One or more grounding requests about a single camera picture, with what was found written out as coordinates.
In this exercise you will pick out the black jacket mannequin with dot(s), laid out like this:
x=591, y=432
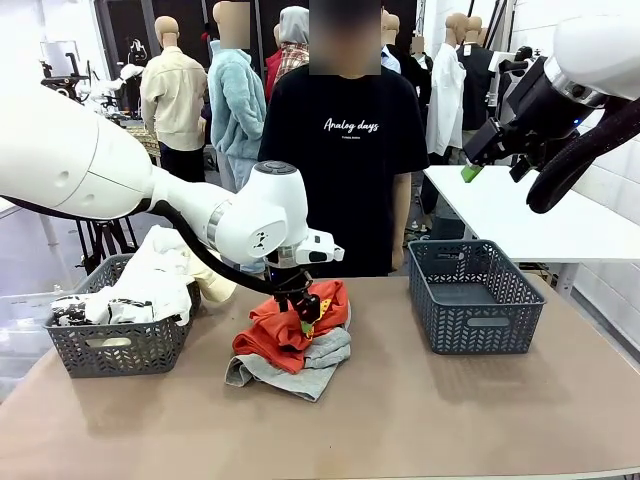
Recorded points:
x=477, y=85

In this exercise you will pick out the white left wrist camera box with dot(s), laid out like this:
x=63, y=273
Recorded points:
x=320, y=247

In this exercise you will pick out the person's left forearm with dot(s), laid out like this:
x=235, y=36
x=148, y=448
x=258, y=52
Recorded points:
x=401, y=210

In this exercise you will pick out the clear plastic bin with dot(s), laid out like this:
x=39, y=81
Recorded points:
x=25, y=320

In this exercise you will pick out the orange garment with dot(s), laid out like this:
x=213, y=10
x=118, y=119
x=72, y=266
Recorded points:
x=270, y=340

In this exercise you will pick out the person in black t-shirt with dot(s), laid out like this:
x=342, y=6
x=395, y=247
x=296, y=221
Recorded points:
x=350, y=200

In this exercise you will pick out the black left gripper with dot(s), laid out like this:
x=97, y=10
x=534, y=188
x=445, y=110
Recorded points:
x=290, y=285

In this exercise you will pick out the grey hood plaid mannequin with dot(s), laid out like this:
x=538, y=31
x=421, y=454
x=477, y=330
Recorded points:
x=292, y=25

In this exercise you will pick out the dark clothed mannequin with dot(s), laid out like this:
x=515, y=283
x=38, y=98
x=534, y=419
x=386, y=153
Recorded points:
x=420, y=75

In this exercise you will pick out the black video camera rig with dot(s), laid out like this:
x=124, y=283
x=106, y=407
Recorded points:
x=55, y=80

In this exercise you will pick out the white table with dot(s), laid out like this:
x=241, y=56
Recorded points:
x=5, y=207
x=500, y=215

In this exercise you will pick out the pale yellow shirt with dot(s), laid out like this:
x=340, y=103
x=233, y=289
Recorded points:
x=215, y=287

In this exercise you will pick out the person's left hand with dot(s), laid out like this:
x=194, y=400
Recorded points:
x=398, y=260

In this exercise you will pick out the grey plastic woven basket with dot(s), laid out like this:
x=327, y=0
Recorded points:
x=480, y=325
x=140, y=345

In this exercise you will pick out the black camera tripod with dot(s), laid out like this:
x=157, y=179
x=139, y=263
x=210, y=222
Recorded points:
x=95, y=245

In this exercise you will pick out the white black-print t-shirt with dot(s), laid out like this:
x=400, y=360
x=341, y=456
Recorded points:
x=155, y=280

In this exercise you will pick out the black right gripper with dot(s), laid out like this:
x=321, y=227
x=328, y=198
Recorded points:
x=545, y=110

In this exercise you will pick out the light blue fleece mannequin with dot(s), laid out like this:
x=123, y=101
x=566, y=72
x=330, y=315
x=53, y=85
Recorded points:
x=235, y=110

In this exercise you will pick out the grey knit garment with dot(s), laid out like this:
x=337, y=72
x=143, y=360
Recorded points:
x=300, y=385

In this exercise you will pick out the blue white shirt mannequin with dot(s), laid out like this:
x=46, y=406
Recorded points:
x=390, y=62

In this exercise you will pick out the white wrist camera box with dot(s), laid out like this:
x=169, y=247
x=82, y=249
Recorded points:
x=320, y=247
x=517, y=62

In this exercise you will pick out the patterned tablecloth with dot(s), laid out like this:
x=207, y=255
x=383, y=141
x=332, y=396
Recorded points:
x=145, y=140

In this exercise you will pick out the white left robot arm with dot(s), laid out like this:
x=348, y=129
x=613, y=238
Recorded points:
x=75, y=165

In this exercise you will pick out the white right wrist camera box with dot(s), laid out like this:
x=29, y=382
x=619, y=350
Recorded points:
x=517, y=62

